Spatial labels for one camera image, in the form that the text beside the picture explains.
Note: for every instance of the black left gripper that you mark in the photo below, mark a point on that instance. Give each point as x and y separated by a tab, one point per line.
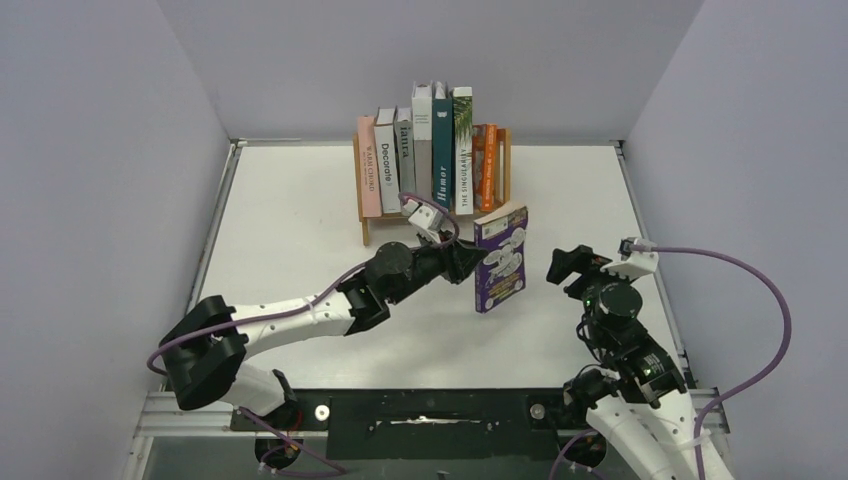
458	261

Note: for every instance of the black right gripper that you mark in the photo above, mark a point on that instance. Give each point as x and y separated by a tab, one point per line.
577	273

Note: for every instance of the purple book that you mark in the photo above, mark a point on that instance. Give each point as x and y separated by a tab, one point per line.
501	274

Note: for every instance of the white booklet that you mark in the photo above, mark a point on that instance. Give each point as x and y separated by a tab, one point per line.
462	103

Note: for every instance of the pink Warm Chord book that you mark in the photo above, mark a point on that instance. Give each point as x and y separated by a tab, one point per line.
369	184

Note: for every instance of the orange Treehouse book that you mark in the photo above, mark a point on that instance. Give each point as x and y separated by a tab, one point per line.
484	143

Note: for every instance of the teal book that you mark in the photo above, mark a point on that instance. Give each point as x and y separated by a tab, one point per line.
442	145

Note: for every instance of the brown Decorate Furniture book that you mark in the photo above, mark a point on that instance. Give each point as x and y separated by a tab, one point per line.
386	157

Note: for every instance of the grey magazine-style book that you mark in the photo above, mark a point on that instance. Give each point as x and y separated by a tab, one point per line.
404	140

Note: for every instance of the large grey white book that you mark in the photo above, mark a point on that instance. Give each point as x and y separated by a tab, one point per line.
421	103

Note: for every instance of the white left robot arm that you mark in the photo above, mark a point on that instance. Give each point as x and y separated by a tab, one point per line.
205	354

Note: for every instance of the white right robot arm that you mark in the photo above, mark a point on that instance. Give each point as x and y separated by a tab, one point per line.
637	399

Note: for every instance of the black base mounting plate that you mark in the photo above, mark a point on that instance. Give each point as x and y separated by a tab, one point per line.
447	424

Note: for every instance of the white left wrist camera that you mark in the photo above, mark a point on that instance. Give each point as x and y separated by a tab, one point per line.
425	220

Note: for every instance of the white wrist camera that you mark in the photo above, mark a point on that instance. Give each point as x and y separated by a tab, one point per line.
425	220
638	258

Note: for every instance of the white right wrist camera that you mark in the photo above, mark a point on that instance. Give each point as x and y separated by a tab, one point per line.
638	258

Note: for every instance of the aluminium frame rail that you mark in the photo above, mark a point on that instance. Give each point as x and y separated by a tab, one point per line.
160	416

